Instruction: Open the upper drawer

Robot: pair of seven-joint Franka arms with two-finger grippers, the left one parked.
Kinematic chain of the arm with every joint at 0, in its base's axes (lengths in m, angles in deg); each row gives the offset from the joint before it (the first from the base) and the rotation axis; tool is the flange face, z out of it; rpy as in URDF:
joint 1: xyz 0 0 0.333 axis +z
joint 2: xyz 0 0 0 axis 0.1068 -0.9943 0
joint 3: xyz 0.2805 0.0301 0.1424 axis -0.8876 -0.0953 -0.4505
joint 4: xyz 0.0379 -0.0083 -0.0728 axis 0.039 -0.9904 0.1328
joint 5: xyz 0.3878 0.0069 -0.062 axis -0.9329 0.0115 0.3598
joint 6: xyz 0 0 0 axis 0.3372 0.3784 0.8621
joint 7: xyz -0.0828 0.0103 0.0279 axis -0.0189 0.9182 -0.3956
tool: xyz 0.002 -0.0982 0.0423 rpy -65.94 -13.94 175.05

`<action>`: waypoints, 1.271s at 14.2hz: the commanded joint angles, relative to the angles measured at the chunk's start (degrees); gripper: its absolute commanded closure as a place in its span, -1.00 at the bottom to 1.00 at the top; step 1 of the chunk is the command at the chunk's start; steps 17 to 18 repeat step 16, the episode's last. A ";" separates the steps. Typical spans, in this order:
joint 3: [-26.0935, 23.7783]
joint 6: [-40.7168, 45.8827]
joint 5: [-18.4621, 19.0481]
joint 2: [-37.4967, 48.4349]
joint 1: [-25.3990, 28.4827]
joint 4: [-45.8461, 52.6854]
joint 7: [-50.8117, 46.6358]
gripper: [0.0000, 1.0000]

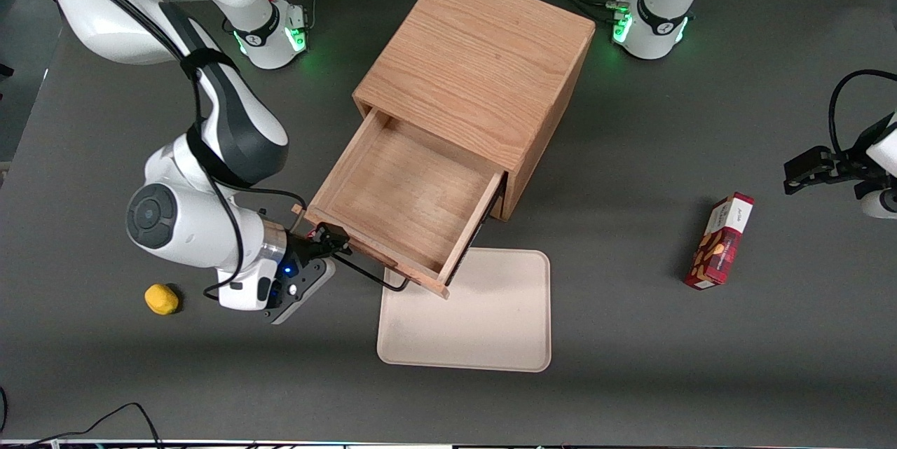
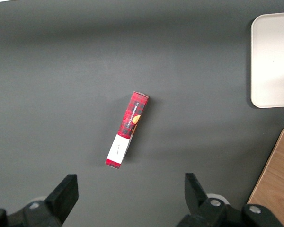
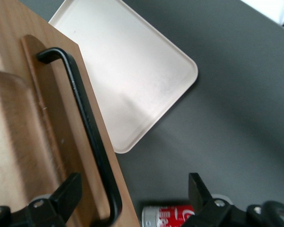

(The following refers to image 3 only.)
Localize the wooden drawer front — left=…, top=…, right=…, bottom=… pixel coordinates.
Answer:
left=14, top=14, right=141, bottom=227
left=0, top=0, right=69, bottom=227

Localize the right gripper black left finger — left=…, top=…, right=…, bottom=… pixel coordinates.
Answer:
left=26, top=172, right=83, bottom=227

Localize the red cola bottle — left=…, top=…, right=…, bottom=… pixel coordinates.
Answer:
left=142, top=204, right=197, bottom=227

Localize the beige plastic tray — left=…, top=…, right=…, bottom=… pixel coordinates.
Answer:
left=48, top=0, right=199, bottom=155

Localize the black metal drawer handle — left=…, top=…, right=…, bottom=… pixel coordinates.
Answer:
left=36, top=47, right=123, bottom=227

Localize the wooden two-drawer cabinet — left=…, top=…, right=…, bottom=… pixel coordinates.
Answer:
left=0, top=0, right=141, bottom=227

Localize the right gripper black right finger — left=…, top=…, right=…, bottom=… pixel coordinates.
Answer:
left=188, top=172, right=235, bottom=227

